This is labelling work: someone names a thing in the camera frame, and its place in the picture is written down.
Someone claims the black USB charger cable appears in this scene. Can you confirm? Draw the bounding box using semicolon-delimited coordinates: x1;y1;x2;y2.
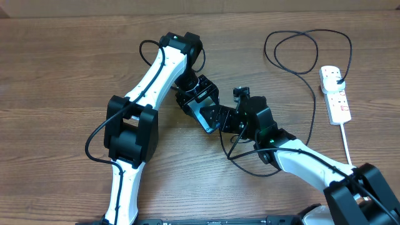
218;29;353;178

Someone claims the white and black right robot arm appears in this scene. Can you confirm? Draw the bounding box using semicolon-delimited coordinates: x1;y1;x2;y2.
200;96;399;224

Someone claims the smartphone with blue screen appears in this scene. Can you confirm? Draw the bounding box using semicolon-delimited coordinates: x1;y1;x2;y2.
188;97;216;134

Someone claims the white charger plug adapter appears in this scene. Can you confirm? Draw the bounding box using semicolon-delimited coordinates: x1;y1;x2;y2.
321;77;346;94

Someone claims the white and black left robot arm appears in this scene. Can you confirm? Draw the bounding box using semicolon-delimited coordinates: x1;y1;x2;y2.
84;32;219;224

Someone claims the white power strip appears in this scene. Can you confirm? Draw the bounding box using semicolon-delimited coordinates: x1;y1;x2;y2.
319;66;351;125

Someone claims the white power strip cord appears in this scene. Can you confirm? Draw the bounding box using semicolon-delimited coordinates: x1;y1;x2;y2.
339;123;369;201

